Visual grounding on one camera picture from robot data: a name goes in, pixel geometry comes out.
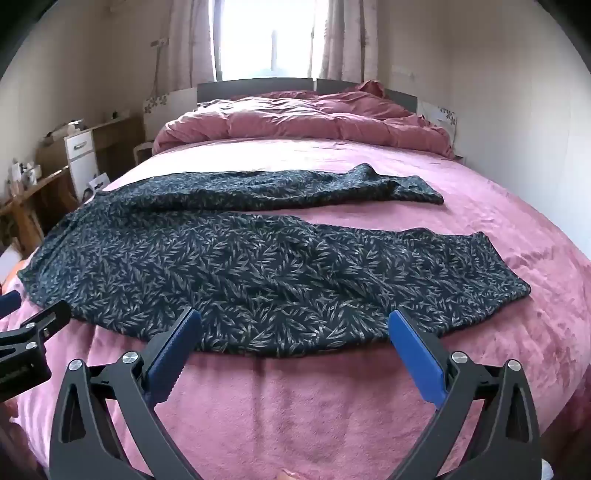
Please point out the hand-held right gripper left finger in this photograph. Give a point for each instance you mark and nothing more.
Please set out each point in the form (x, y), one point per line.
(178, 344)

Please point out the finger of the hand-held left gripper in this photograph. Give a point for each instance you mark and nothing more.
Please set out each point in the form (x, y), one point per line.
(48, 321)
(10, 303)

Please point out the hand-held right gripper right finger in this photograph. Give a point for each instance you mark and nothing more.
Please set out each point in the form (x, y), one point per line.
(415, 355)

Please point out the dark grey knitted sweater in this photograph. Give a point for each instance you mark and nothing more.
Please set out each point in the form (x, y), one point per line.
(231, 267)

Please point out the orange cloth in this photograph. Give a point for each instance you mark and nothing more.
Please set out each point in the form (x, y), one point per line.
(13, 273)

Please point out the wooden side table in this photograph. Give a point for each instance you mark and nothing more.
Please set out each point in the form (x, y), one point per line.
(41, 198)

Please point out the small bottles on table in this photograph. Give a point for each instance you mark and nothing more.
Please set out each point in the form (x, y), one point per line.
(25, 174)

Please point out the pink fleece bed blanket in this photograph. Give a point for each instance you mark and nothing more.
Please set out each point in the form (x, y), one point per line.
(300, 415)

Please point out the white card with black print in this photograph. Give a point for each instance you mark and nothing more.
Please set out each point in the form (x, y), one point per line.
(98, 182)

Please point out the white refrigerator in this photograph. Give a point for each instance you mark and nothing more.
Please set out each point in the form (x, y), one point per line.
(81, 157)

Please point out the white stool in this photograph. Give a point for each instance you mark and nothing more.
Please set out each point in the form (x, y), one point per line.
(141, 152)

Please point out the wooden shelf desk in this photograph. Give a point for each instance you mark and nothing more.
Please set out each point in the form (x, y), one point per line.
(117, 138)

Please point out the pink duvet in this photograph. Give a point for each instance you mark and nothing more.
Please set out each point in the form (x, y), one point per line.
(300, 120)

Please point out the beige curtain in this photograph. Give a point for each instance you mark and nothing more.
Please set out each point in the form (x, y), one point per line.
(189, 41)
(346, 41)

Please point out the bright window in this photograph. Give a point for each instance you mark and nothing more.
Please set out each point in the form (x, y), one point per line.
(258, 37)

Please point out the white wall socket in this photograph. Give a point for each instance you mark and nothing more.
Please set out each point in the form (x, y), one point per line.
(159, 42)

